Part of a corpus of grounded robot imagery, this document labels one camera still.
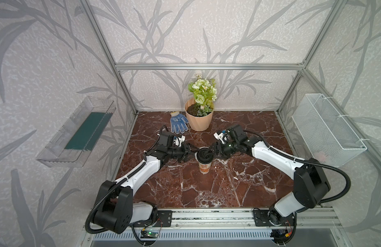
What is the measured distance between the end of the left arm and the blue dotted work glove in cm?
35

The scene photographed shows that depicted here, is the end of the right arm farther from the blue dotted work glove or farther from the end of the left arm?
the blue dotted work glove

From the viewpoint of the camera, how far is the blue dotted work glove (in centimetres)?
110
